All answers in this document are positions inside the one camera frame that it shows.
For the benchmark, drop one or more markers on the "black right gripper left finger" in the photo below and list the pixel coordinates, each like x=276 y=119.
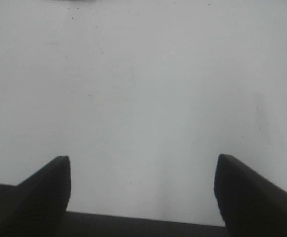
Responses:
x=36 y=206

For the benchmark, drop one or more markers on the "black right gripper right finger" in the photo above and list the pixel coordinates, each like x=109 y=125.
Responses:
x=250 y=205

